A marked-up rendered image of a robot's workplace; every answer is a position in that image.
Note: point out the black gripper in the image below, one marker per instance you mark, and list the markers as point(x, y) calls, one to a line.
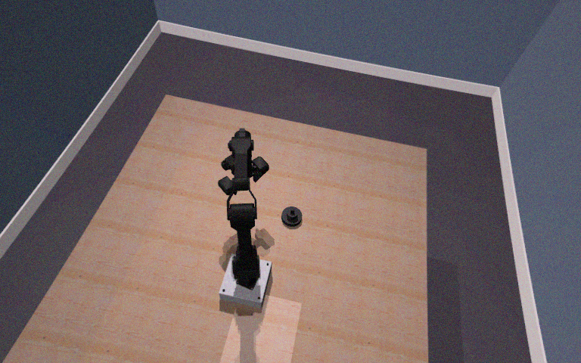
point(258, 168)

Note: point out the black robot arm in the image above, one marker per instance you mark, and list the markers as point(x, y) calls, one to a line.
point(242, 215)

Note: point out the dark grey round pedestal with shaft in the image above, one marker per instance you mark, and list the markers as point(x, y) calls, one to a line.
point(291, 216)

